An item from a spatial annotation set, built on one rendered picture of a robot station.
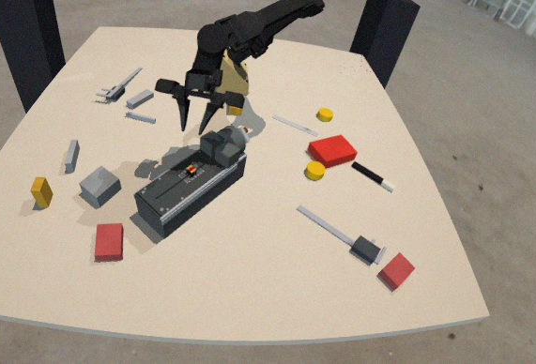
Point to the red rectangular block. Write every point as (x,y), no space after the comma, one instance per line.
(395,272)
(109,242)
(332,151)

